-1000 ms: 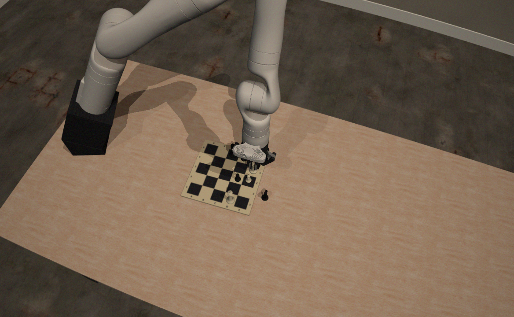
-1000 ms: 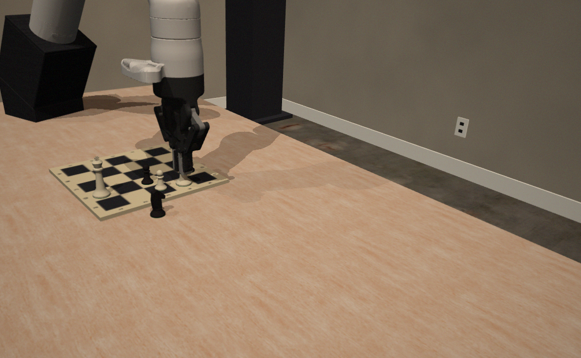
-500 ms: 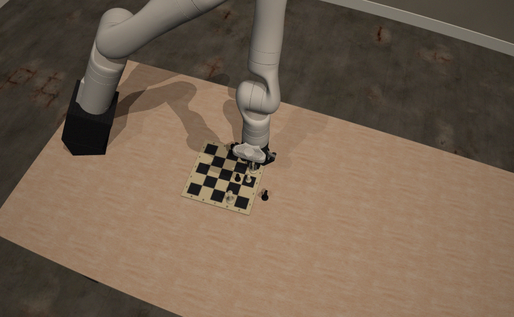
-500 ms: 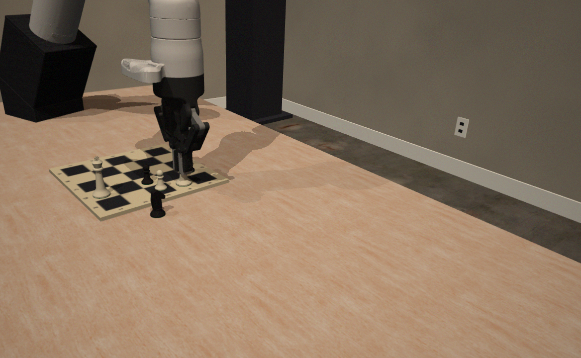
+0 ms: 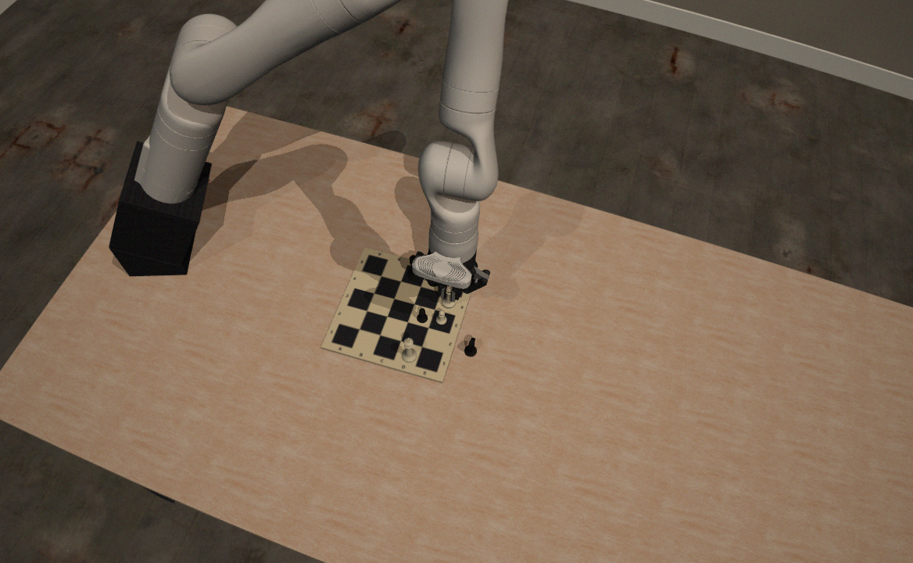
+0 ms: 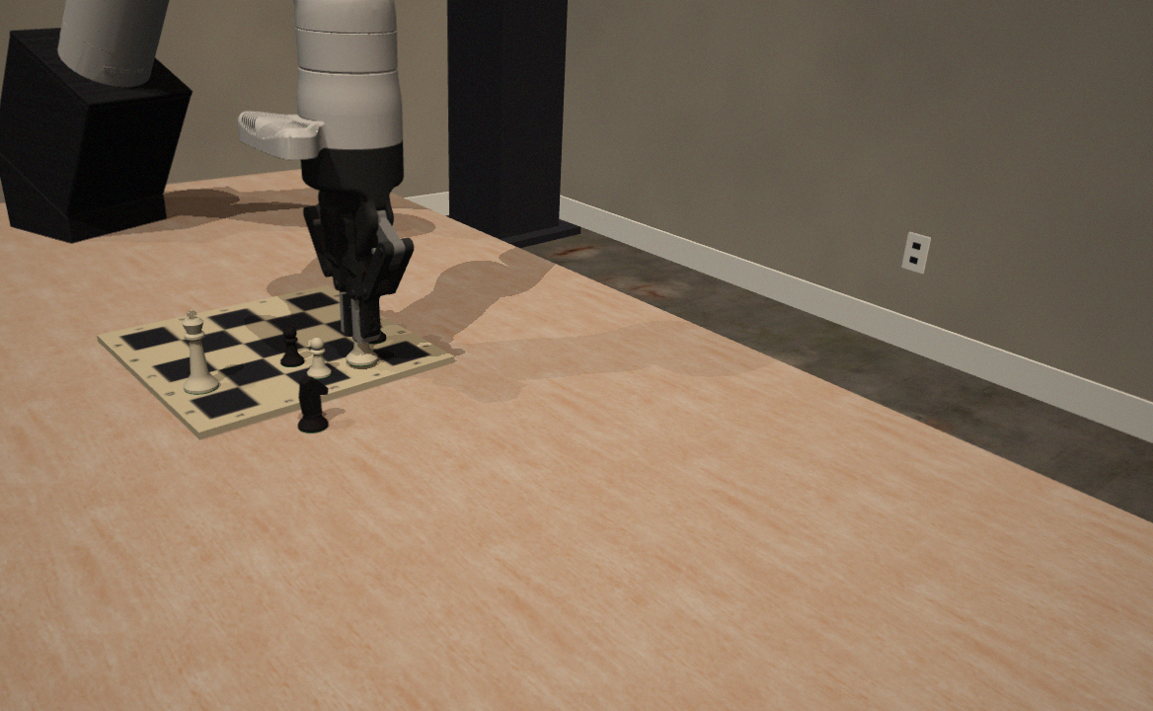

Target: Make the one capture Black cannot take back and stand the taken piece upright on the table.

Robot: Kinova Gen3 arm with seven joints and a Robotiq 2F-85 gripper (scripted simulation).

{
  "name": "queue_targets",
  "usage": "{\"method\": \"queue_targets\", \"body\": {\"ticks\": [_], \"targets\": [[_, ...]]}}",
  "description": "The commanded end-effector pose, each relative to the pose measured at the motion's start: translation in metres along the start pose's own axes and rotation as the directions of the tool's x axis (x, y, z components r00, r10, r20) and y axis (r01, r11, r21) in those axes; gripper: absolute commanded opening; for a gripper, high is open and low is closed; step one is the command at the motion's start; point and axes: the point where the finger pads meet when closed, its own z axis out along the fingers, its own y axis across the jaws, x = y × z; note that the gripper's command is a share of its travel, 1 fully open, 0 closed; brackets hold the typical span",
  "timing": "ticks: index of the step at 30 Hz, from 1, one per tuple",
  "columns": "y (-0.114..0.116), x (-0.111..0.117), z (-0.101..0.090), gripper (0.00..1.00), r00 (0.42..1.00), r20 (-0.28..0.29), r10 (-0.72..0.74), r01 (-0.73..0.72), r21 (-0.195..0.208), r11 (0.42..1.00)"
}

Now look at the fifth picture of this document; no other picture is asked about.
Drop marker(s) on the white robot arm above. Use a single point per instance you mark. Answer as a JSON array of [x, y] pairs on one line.
[[453, 177]]

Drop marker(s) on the white chess king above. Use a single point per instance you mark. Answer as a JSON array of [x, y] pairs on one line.
[[409, 355]]

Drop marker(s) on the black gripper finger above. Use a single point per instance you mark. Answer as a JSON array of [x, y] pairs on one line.
[[478, 280], [442, 287]]

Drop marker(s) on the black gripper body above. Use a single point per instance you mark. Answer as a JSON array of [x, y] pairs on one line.
[[470, 264]]

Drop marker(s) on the black and cream chessboard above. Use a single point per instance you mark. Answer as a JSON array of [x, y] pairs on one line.
[[378, 311]]

